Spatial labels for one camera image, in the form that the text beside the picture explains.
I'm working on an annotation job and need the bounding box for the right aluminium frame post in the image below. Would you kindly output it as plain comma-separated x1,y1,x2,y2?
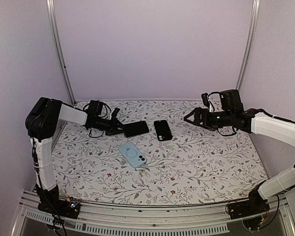
236,0,261,91

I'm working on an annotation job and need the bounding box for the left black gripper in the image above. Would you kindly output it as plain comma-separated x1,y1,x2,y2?
93,116,128,136

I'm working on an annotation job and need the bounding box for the right camera cable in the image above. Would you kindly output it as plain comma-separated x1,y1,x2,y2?
207,91,222,109

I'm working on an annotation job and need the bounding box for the camera cable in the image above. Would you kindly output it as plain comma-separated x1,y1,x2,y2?
83,102,114,123
207,91,222,109

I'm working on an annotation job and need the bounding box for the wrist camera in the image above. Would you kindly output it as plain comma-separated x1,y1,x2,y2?
112,108,120,117
201,93,210,107

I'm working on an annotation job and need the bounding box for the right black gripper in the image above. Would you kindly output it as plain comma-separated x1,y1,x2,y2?
184,107,234,131

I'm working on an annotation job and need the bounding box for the light blue phone case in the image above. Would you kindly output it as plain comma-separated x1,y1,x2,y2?
118,142,147,168

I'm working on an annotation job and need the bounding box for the front aluminium rail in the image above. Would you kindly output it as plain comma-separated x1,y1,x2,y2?
11,191,295,236

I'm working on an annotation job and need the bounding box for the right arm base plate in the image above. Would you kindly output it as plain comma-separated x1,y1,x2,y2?
225,199,270,219

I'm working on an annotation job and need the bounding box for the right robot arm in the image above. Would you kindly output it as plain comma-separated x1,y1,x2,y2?
184,89,295,214

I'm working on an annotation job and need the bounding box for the floral patterned table mat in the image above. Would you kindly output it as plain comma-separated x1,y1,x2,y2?
52,101,267,206

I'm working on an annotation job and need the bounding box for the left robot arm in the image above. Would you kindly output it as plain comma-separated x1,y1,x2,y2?
25,97,124,213

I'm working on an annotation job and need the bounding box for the left aluminium frame post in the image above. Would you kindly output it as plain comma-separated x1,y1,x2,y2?
46,0,76,105

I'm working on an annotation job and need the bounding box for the left camera cable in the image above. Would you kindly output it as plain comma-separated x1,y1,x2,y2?
83,102,114,123

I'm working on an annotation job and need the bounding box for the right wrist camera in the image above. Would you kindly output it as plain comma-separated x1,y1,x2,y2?
201,93,210,107

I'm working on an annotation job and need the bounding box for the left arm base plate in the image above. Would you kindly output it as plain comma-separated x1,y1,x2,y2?
38,197,81,219

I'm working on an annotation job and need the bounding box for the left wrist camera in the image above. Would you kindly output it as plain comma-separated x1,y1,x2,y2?
112,108,120,117

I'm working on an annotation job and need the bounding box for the aluminium frame post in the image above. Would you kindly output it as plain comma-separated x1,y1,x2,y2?
46,0,76,105
236,0,261,91

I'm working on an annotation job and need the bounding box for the black phone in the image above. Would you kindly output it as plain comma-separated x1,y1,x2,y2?
123,121,149,138

